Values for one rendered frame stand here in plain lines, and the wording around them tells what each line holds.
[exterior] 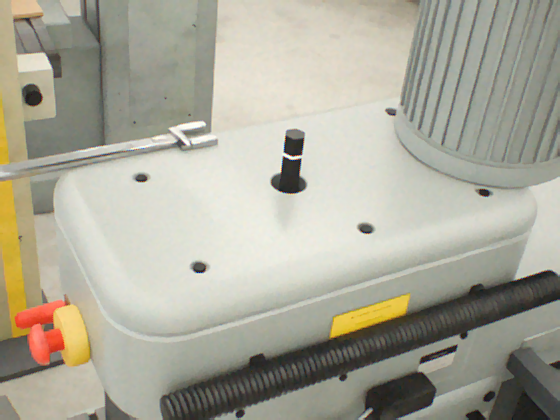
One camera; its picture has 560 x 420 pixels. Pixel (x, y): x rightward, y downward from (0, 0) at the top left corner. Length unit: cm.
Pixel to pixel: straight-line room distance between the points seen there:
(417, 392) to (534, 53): 38
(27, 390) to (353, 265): 247
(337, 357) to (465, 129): 27
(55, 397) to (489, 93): 249
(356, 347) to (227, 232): 16
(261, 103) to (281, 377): 406
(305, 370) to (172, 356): 13
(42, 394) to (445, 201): 243
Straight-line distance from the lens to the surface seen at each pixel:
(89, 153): 86
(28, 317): 96
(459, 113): 87
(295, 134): 81
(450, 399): 108
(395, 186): 87
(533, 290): 93
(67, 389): 315
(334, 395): 91
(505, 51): 83
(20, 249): 303
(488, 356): 107
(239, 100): 479
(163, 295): 71
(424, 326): 84
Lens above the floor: 237
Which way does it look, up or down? 37 degrees down
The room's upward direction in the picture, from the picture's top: 7 degrees clockwise
